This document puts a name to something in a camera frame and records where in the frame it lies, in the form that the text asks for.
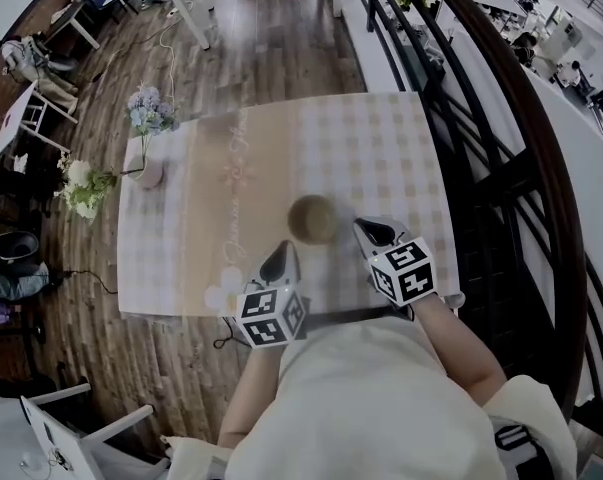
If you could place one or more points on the black stair railing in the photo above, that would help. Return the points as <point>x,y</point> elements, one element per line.
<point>563,178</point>

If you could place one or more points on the white flower bunch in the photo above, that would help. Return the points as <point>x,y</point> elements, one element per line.
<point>83,188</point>

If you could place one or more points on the person's right forearm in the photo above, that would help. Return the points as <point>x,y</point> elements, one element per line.
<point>461,348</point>

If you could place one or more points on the dark top desk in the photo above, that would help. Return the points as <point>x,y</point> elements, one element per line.
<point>68,15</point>

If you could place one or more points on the dark grey shell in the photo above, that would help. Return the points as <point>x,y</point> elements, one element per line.
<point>16,245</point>

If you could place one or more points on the small white desk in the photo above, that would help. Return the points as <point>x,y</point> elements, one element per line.
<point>16,118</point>

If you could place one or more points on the black chair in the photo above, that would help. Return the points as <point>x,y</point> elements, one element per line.
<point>16,188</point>

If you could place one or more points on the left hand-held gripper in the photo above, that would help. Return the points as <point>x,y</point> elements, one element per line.
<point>261,308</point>

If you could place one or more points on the white flower vase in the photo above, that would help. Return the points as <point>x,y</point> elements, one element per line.
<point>152,175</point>

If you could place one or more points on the person's white shirt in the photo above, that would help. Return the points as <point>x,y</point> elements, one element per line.
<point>371,408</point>

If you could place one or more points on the beige checked tablecloth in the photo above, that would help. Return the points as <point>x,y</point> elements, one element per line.
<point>371,158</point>

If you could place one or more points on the pale blue flower bunch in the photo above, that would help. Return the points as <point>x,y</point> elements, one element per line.
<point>148,110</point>

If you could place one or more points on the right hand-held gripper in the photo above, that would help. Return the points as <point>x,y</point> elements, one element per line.
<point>406,268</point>

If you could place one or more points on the person's left forearm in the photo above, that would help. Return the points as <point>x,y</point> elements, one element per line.
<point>246,393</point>

